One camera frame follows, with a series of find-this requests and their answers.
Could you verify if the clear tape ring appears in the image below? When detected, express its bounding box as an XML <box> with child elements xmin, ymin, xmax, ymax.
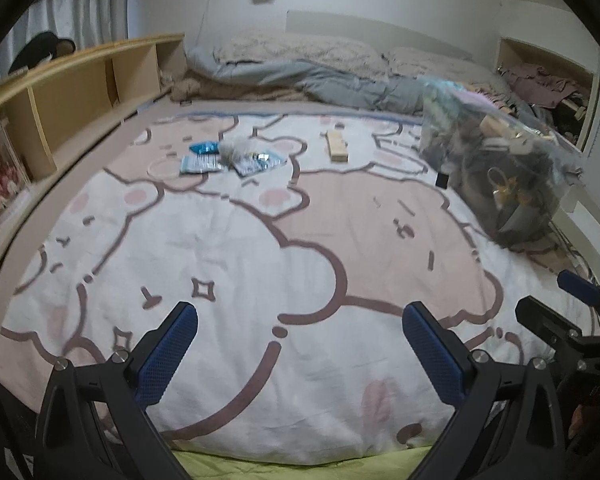
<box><xmin>147</xmin><ymin>156</ymin><xmax>186</xmax><ymax>181</ymax></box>

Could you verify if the blue white wipes pack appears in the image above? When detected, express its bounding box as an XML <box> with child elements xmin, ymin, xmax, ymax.
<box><xmin>180</xmin><ymin>154</ymin><xmax>224</xmax><ymax>174</ymax></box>

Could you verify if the wooden block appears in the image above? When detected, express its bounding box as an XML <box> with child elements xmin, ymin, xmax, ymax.
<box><xmin>323</xmin><ymin>130</ymin><xmax>349</xmax><ymax>164</ymax></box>

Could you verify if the blue snack packet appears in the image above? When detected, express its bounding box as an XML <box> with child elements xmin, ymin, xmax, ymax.
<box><xmin>188</xmin><ymin>141</ymin><xmax>220</xmax><ymax>155</ymax></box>

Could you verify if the blue white pouch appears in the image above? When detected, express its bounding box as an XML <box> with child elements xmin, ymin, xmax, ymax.
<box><xmin>233</xmin><ymin>151</ymin><xmax>286</xmax><ymax>178</ymax></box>

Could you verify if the clear plastic bag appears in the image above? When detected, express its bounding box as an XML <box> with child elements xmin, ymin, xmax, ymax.
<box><xmin>218</xmin><ymin>136</ymin><xmax>257</xmax><ymax>166</ymax></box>

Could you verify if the clear plastic clutter bin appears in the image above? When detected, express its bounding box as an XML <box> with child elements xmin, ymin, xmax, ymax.
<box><xmin>419</xmin><ymin>77</ymin><xmax>583</xmax><ymax>247</ymax></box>

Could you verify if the white closet shelf unit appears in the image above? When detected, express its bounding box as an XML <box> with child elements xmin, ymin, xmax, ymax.
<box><xmin>496</xmin><ymin>37</ymin><xmax>600</xmax><ymax>151</ymax></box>

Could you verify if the pile of pink clothes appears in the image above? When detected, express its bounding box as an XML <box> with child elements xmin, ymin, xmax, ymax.
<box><xmin>501</xmin><ymin>63</ymin><xmax>591</xmax><ymax>110</ymax></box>

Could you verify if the cartoon bear blanket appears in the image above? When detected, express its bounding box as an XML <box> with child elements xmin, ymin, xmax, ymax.
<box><xmin>0</xmin><ymin>115</ymin><xmax>592</xmax><ymax>465</ymax></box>

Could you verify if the grey duvet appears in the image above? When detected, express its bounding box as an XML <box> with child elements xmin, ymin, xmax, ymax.
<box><xmin>186</xmin><ymin>48</ymin><xmax>424</xmax><ymax>116</ymax></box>

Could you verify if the wooden bedside shelf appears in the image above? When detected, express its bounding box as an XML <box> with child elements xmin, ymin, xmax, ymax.
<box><xmin>0</xmin><ymin>34</ymin><xmax>186</xmax><ymax>236</ymax></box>

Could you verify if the beige quilted right pillow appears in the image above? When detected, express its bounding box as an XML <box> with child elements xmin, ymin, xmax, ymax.
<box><xmin>384</xmin><ymin>47</ymin><xmax>512</xmax><ymax>98</ymax></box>

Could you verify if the beige quilted pillow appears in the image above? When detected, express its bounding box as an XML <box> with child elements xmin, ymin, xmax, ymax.
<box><xmin>384</xmin><ymin>47</ymin><xmax>512</xmax><ymax>98</ymax></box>
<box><xmin>214</xmin><ymin>29</ymin><xmax>389</xmax><ymax>82</ymax></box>

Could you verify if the beige fleece blanket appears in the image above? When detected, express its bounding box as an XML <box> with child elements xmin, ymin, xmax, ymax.
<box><xmin>170</xmin><ymin>70</ymin><xmax>315</xmax><ymax>103</ymax></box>

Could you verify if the black hat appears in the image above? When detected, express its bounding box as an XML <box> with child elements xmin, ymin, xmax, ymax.
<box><xmin>8</xmin><ymin>30</ymin><xmax>76</xmax><ymax>74</ymax></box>

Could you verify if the grey curtain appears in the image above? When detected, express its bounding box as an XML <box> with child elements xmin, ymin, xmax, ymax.
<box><xmin>0</xmin><ymin>0</ymin><xmax>129</xmax><ymax>81</ymax></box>

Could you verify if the beige quilted left pillow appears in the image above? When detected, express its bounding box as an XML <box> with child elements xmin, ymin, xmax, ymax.
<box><xmin>214</xmin><ymin>29</ymin><xmax>389</xmax><ymax>82</ymax></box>

